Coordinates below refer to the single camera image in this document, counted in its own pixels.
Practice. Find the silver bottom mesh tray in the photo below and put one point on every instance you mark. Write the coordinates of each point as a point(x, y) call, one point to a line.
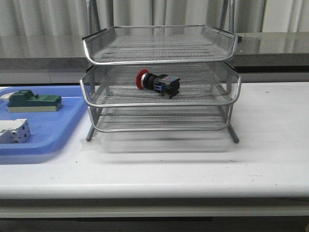
point(160, 118)

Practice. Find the green and beige switch block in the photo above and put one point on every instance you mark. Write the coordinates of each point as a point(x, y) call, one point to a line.
point(26, 101)

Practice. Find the blue plastic tray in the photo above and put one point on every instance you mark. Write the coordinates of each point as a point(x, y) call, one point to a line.
point(48, 130)

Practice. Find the silver top mesh tray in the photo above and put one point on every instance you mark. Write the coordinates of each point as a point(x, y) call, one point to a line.
point(124, 45)

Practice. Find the red emergency stop button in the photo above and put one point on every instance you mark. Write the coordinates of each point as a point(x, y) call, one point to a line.
point(163, 84)

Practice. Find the silver mesh tray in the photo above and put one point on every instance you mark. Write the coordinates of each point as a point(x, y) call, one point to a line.
point(124, 45)
point(209, 83)
point(160, 118)

